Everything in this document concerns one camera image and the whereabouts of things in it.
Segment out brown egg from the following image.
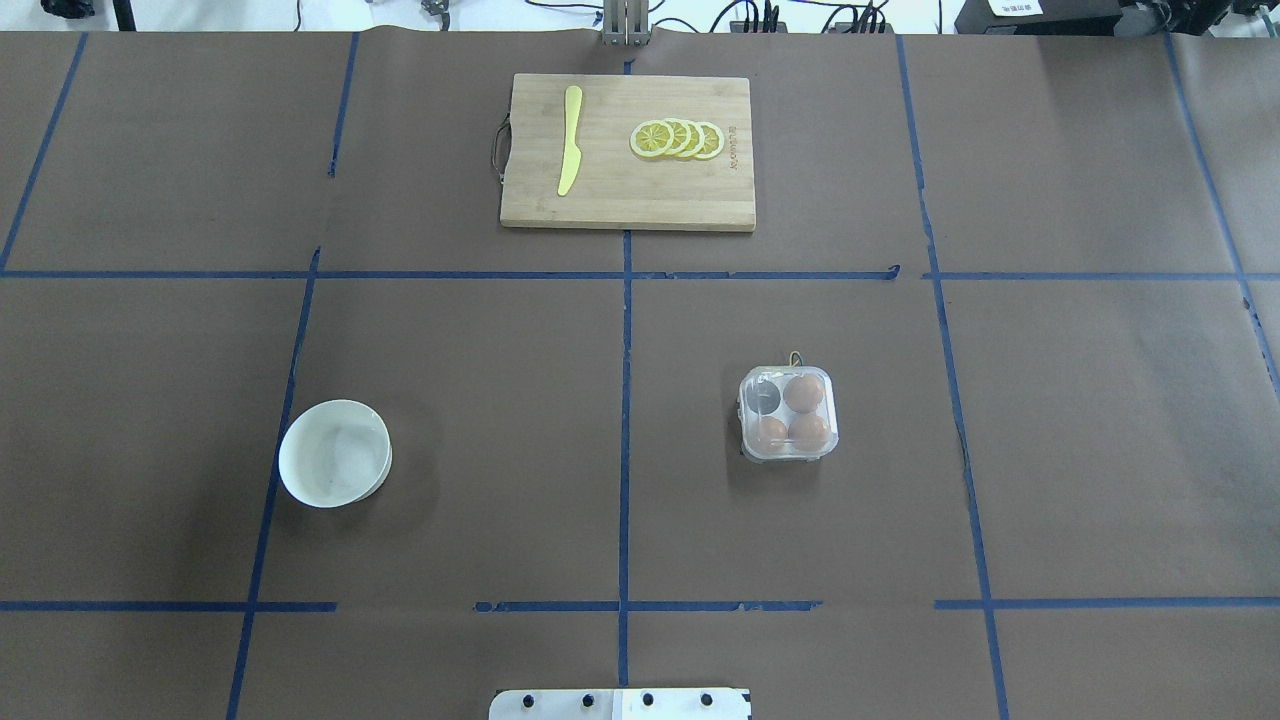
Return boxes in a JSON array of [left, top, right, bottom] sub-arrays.
[[783, 373, 826, 414], [788, 413, 832, 454], [745, 416, 788, 455]]

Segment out clear plastic egg box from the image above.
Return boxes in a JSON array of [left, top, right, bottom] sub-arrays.
[[737, 365, 838, 464]]

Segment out blue tape strip lengthwise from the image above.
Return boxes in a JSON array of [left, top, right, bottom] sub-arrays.
[[616, 60, 635, 689]]

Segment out wooden cutting board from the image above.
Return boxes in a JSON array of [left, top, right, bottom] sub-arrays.
[[500, 73, 756, 233]]

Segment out lemon slice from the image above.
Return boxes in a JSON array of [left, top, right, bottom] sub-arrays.
[[628, 120, 677, 158], [664, 118, 695, 158], [692, 122, 724, 160], [675, 120, 705, 158]]

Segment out yellow plastic knife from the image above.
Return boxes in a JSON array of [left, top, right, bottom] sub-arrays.
[[556, 85, 584, 197]]

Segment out white bowl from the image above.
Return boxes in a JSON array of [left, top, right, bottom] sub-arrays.
[[276, 398, 394, 509]]

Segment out blue tape strip crosswise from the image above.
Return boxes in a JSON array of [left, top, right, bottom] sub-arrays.
[[3, 265, 1277, 282]]

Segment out metal camera stand post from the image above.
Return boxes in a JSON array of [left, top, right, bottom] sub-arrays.
[[600, 0, 652, 47]]

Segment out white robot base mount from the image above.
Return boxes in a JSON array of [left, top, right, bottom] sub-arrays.
[[488, 687, 753, 719]]

